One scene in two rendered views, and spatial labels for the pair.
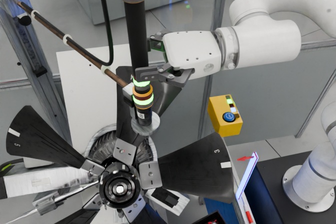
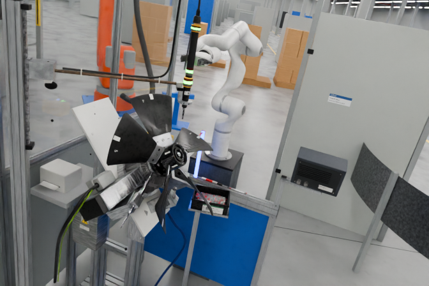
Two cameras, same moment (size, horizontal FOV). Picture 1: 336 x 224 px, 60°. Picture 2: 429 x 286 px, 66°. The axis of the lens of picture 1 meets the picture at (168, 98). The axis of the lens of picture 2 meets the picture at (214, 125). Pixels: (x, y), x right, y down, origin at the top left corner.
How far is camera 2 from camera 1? 1.40 m
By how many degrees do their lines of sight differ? 57
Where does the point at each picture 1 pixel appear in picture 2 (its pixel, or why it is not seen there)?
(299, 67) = not seen: hidden behind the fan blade
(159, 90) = (163, 101)
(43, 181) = (123, 188)
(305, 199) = (222, 156)
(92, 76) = (99, 120)
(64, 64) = (80, 115)
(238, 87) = not seen: hidden behind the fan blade
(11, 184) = (107, 197)
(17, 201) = not seen: outside the picture
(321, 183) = (226, 138)
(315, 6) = (218, 40)
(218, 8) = (115, 83)
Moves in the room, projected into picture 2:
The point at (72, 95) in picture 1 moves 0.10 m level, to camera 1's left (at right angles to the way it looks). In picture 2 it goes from (94, 136) to (75, 142)
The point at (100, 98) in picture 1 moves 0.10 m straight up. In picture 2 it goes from (109, 135) to (110, 116)
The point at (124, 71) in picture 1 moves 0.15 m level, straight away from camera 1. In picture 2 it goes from (136, 99) to (111, 92)
